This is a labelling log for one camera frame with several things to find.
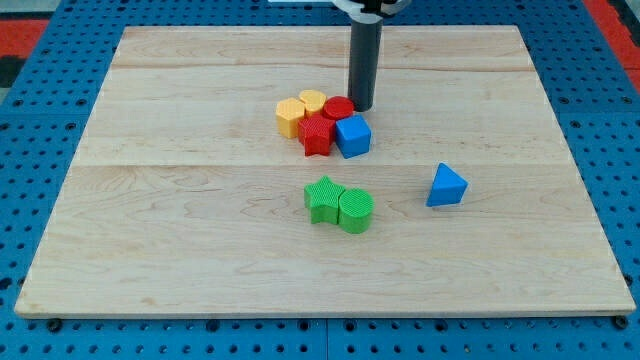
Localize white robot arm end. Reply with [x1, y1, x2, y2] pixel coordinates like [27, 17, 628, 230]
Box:
[331, 0, 412, 24]

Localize green circle block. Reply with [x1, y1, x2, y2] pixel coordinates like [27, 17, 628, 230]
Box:
[338, 188, 374, 234]

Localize red circle block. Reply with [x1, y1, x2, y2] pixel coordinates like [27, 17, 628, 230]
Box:
[322, 96, 355, 120]

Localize blue triangle block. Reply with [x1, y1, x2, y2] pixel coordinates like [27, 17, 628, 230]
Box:
[426, 163, 468, 207]

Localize green star block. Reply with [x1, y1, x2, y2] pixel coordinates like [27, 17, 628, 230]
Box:
[304, 175, 346, 225]

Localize red star block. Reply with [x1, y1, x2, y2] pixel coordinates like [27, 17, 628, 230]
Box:
[298, 114, 335, 156]

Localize blue cube block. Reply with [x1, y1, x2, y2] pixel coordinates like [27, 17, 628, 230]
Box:
[335, 115, 372, 158]

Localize yellow hexagon block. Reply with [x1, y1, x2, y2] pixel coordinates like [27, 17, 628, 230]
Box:
[275, 98, 305, 139]

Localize wooden board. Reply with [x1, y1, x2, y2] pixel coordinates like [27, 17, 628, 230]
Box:
[15, 26, 636, 319]

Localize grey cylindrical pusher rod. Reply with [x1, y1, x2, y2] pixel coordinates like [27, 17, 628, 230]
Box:
[348, 20, 383, 112]

